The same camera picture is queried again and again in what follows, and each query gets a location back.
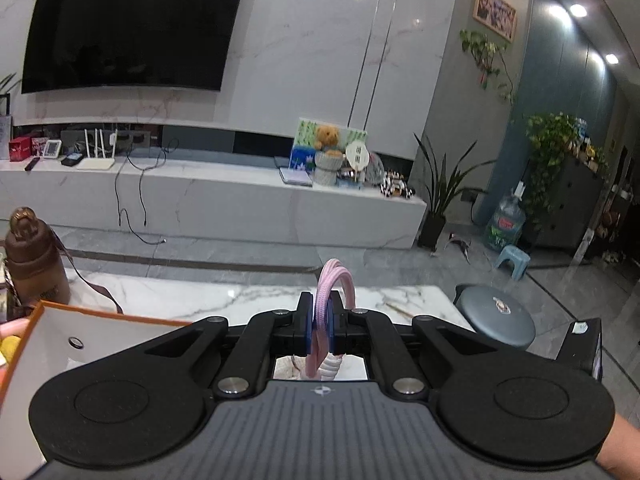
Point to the white marble television cabinet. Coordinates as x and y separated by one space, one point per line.
225 200

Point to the white router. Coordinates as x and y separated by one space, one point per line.
97 162

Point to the black wall television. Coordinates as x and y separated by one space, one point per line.
130 25

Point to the grey ribbed pot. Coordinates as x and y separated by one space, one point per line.
327 170

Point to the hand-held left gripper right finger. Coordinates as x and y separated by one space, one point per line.
330 327

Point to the black white cow plush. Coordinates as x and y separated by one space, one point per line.
397 187

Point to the red box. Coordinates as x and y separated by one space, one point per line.
19 149

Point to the person's right forearm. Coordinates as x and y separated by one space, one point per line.
622 442

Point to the brown teddy bear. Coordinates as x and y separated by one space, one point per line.
327 137

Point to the grey notebook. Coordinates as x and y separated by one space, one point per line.
296 176

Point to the large leafy plant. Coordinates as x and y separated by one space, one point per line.
550 145

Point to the potted long-leaf plant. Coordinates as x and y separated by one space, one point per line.
440 195

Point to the framed wall picture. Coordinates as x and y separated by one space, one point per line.
495 11

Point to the black remote control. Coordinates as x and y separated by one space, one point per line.
32 163

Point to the white desk clock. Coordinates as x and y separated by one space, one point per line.
53 149

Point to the grey sideboard cabinet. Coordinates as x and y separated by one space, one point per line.
570 205

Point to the grey curved floor object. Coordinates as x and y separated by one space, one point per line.
460 245

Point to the white round paper fan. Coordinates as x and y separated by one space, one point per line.
357 154

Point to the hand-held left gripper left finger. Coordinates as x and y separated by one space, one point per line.
305 322

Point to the white marble desktop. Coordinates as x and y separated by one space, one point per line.
200 295

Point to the blue water jug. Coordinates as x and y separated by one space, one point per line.
506 222

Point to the hanging vine plant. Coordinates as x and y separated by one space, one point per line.
485 52

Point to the black phone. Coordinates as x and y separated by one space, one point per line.
71 159

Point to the flower painting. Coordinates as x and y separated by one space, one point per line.
305 142

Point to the pink printed box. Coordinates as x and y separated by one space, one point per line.
38 146

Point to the orange rimmed white box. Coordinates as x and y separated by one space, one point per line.
50 365

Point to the thin wooden stick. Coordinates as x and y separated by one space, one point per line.
398 310

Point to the grey round stool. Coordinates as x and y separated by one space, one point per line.
495 312

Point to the small blue plastic stool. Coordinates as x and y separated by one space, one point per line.
513 259

